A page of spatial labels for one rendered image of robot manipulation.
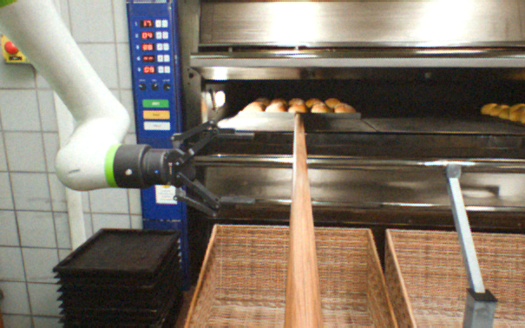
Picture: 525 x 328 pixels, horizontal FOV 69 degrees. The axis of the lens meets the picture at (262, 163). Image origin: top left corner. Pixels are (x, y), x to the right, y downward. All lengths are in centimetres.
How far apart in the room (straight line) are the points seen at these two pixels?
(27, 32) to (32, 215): 103
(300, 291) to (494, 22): 122
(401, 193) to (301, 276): 106
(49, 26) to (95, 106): 18
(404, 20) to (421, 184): 54
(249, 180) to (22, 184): 86
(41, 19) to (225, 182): 81
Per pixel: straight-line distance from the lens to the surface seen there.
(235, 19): 133
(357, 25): 132
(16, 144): 167
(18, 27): 80
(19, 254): 183
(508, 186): 152
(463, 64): 124
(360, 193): 136
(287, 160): 95
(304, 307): 32
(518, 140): 150
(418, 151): 138
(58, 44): 83
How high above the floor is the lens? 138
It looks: 13 degrees down
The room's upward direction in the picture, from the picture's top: straight up
